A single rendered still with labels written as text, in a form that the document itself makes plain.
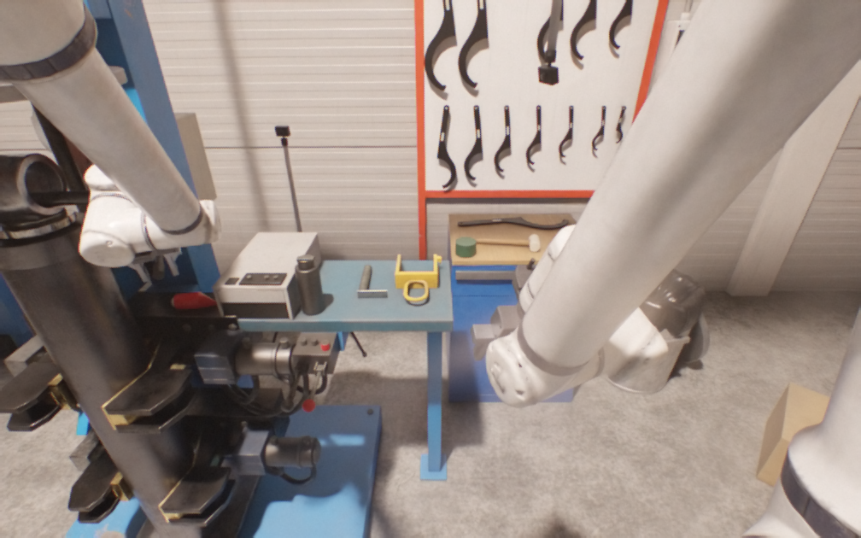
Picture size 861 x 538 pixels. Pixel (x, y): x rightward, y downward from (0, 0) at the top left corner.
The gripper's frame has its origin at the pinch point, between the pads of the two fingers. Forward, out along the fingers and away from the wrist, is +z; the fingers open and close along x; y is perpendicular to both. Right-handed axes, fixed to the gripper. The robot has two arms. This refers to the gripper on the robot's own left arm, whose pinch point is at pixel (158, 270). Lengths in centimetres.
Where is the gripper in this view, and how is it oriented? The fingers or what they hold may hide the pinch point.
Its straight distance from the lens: 130.1
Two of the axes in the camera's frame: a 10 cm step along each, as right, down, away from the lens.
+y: -4.3, -7.6, 4.8
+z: -2.0, 6.0, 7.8
